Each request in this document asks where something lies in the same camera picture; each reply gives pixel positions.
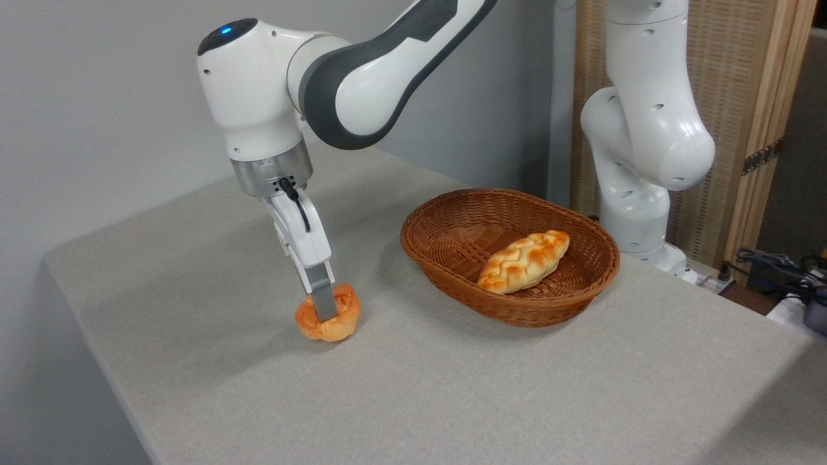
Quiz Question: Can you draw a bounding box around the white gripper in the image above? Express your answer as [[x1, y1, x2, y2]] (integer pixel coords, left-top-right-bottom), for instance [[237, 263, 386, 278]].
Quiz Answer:
[[262, 187, 340, 322]]

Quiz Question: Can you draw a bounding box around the round orange bread roll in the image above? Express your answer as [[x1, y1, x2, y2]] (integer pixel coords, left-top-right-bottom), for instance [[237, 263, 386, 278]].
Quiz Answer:
[[295, 283, 361, 342]]

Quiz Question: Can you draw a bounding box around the metal screen hinge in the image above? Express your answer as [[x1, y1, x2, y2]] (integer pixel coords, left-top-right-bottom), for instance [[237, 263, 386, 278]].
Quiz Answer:
[[742, 139, 784, 176]]

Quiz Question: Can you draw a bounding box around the brown wicker basket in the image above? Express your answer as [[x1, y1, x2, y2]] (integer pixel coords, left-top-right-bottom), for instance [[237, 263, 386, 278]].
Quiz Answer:
[[399, 189, 621, 328]]

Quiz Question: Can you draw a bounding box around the grey table cloth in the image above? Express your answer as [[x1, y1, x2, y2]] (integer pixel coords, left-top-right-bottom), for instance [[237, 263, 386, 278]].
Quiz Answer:
[[44, 145, 827, 465]]

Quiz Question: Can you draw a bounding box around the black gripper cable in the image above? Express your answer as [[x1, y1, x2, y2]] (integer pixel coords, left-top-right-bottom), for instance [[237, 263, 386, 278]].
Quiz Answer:
[[278, 178, 312, 233]]

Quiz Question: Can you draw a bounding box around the grey cable bundle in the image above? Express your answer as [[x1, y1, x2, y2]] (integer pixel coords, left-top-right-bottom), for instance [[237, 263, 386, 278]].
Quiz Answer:
[[735, 249, 827, 291]]

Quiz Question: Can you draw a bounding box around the braided golden bread loaf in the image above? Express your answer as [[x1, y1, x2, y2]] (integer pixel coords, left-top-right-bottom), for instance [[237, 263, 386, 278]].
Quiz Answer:
[[477, 230, 571, 296]]

